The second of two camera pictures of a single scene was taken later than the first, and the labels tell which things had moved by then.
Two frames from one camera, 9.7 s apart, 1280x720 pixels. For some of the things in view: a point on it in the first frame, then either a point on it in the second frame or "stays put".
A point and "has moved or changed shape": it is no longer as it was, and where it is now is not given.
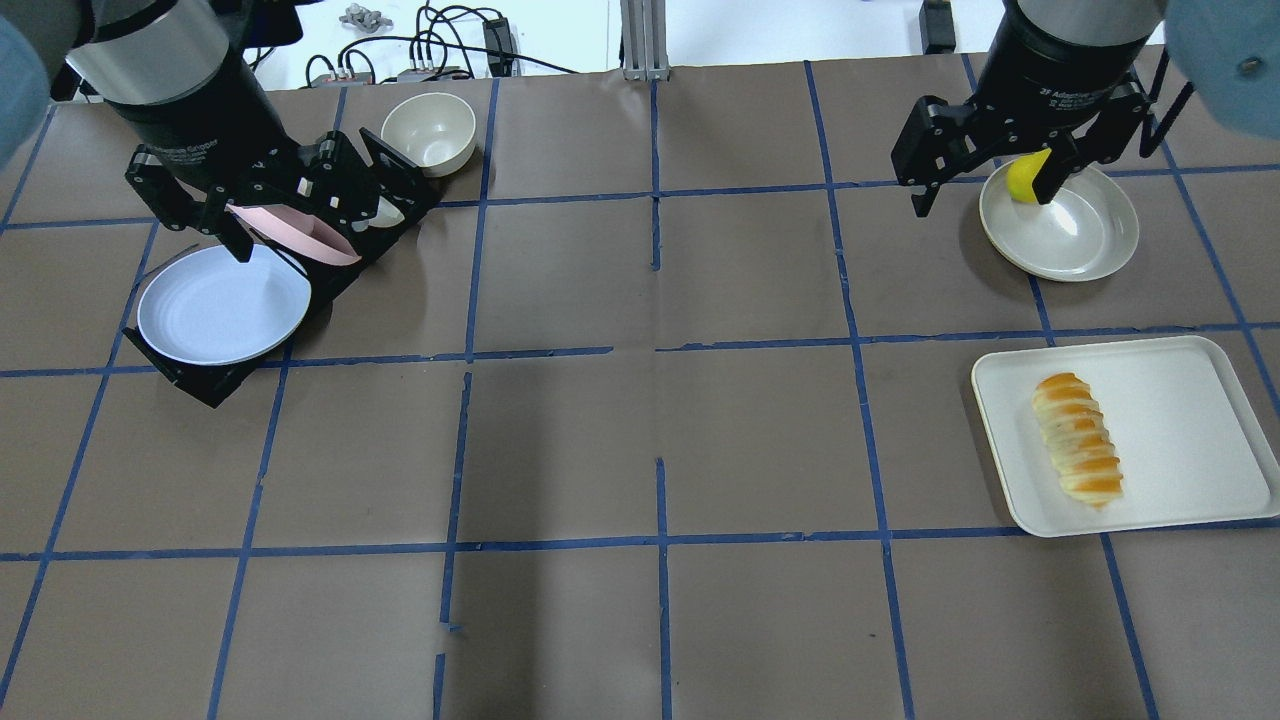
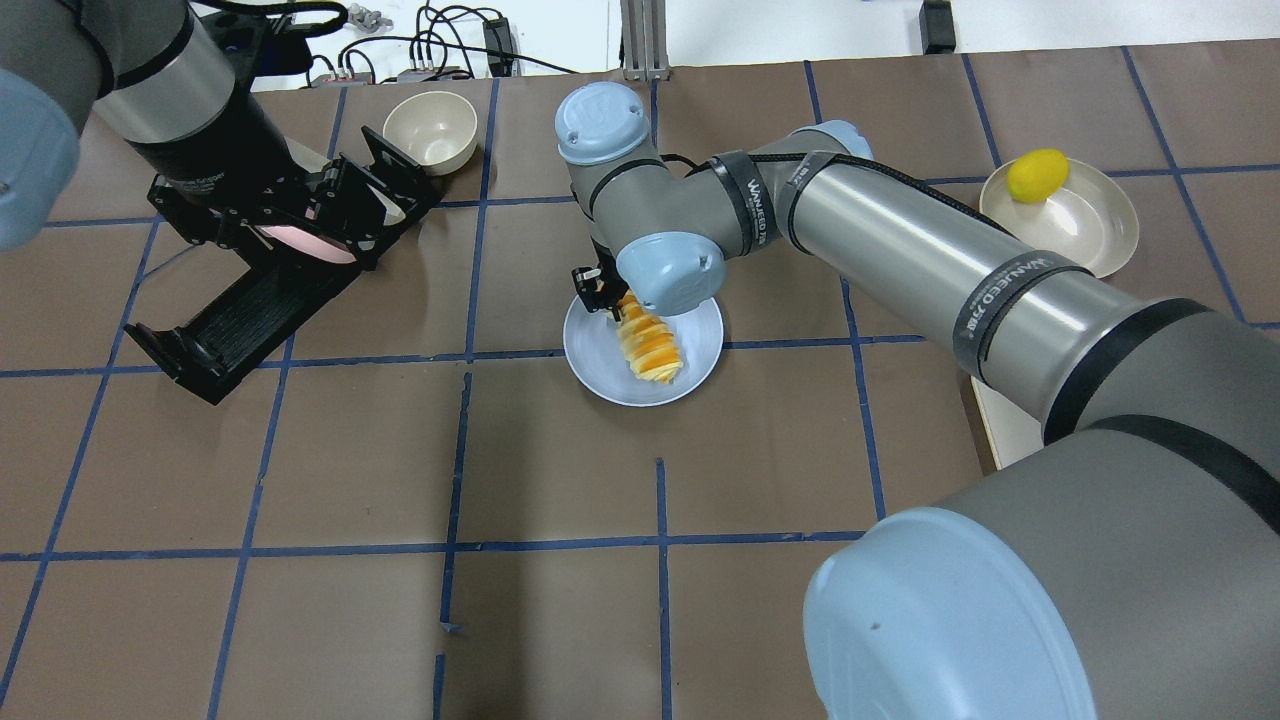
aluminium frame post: [644, 32] stays put
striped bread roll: [1077, 438] has moved or changed shape
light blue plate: [210, 308] -> [597, 361]
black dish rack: [407, 191] stays put
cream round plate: [1089, 230] stays put
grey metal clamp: [370, 20] stays put
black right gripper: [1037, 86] -> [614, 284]
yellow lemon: [1021, 172] stays put
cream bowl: [436, 131] stays put
